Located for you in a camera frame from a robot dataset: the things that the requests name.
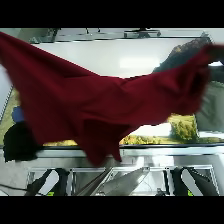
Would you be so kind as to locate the dark red shirt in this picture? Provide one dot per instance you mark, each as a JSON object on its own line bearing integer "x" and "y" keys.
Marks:
{"x": 83, "y": 100}

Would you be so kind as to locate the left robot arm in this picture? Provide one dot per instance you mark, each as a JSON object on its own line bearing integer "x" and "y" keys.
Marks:
{"x": 50, "y": 183}

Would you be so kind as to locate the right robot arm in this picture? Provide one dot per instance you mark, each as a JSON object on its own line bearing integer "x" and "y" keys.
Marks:
{"x": 196, "y": 181}

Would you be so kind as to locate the blue garment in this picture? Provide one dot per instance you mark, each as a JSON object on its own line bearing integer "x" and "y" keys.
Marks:
{"x": 18, "y": 114}

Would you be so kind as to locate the black garment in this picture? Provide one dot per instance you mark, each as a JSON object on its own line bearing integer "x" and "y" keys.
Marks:
{"x": 19, "y": 141}

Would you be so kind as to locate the silver frame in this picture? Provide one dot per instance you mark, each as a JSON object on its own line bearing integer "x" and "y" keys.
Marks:
{"x": 126, "y": 181}

